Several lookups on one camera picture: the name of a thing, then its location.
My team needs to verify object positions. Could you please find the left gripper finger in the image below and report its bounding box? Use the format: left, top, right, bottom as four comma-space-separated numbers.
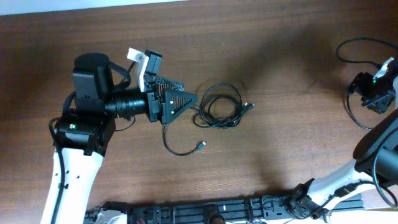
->
154, 76, 184, 92
160, 89, 198, 124

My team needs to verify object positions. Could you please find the thick black USB cable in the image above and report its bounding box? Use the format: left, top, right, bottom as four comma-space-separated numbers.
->
192, 82, 255, 129

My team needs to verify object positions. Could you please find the thin black USB cable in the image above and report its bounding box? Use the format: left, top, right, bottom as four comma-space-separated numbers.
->
162, 123, 207, 157

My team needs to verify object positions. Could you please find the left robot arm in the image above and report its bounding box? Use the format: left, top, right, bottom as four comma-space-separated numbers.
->
41, 49, 198, 223

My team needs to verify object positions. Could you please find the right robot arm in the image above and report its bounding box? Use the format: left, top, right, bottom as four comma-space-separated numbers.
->
287, 57, 397, 220

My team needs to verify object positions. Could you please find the right camera cable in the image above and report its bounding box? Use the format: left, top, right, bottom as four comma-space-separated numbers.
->
335, 37, 398, 209

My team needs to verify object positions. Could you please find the camera cable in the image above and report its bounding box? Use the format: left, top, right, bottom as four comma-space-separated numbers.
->
335, 37, 398, 209
48, 116, 69, 224

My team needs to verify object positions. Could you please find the left camera cable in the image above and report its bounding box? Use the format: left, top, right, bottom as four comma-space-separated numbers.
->
48, 116, 69, 224

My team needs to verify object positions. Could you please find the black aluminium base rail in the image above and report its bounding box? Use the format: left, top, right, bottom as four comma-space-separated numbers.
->
83, 192, 364, 224

